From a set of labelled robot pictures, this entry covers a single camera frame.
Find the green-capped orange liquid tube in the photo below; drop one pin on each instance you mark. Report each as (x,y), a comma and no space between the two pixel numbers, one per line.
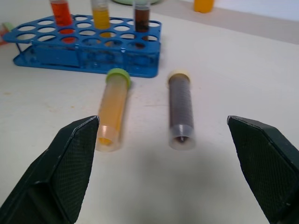
(113,109)

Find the dark brown liquid tube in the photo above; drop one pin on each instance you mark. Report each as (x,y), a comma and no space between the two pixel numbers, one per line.
(141,19)

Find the orange bottle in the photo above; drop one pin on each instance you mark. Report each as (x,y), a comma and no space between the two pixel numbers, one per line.
(204,5)

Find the red liquid tube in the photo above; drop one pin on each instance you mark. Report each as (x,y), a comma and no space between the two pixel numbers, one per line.
(62,14)

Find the yellow liquid tube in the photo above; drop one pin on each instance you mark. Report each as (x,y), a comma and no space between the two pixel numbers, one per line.
(101,16)

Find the cream-capped dark brown tube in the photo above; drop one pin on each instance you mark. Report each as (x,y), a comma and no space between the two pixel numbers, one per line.
(181,109)

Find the pale green dish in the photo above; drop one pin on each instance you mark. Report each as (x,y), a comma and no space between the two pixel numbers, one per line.
(134,2)

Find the blue test tube rack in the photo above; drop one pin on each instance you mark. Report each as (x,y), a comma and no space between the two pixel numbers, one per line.
(93,56)

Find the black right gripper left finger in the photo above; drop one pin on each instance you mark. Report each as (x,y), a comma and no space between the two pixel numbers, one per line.
(58,172)

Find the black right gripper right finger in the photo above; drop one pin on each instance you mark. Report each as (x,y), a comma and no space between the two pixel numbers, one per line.
(264,168)

